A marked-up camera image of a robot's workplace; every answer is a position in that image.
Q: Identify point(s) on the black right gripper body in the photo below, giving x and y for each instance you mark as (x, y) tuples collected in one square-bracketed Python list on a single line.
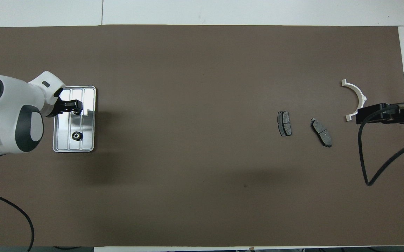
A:
[(394, 115)]

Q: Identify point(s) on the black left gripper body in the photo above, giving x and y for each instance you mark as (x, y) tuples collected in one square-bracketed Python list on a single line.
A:
[(65, 106)]

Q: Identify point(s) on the small black bearing gear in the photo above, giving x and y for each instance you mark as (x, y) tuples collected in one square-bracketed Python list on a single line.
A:
[(77, 112)]

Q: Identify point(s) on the black bearing gear silver bore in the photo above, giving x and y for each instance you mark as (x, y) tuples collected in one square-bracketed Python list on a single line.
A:
[(73, 135)]

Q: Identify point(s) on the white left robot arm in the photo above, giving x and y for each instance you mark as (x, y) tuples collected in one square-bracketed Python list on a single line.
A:
[(9, 98)]

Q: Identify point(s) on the silver metal tray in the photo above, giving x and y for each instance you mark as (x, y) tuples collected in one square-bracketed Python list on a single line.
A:
[(88, 133)]

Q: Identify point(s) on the long dark brake pad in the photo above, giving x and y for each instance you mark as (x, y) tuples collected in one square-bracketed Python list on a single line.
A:
[(321, 133)]

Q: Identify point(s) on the short dark brake pad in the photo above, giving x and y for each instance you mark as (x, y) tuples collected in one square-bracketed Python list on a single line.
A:
[(285, 124)]

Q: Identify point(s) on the brown table mat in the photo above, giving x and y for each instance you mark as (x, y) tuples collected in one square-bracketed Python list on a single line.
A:
[(222, 70)]

